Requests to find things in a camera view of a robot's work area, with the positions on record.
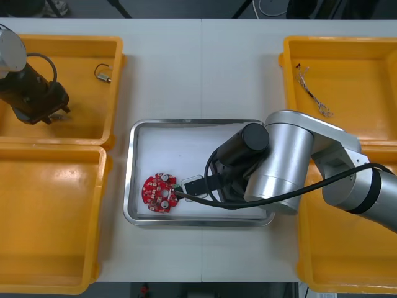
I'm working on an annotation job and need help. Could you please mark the small metal solenoid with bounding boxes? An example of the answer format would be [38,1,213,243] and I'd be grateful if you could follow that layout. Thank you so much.
[94,63,114,84]

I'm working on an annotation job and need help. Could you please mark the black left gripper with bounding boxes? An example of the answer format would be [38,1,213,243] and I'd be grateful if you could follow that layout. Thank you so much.
[12,79,72,126]

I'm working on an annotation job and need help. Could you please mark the white cable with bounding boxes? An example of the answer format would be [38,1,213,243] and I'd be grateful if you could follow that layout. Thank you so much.
[252,0,290,19]

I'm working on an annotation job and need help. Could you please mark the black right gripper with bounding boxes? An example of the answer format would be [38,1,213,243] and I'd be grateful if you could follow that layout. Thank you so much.
[174,157,249,204]

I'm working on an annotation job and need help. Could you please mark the thin grey wire harness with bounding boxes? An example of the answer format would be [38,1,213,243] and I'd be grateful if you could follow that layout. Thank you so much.
[295,63,336,119]

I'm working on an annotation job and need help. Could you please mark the round red circuit board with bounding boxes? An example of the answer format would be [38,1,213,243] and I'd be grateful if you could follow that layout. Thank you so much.
[142,171,183,215]

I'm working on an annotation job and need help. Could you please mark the steel tray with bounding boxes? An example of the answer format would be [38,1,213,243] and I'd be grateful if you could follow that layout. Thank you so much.
[123,118,277,230]

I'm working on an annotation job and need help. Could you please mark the yellow-orange plastic bin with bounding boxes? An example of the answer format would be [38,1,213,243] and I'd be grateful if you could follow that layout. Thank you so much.
[0,33,127,149]
[277,35,397,147]
[295,141,397,294]
[0,142,110,296]

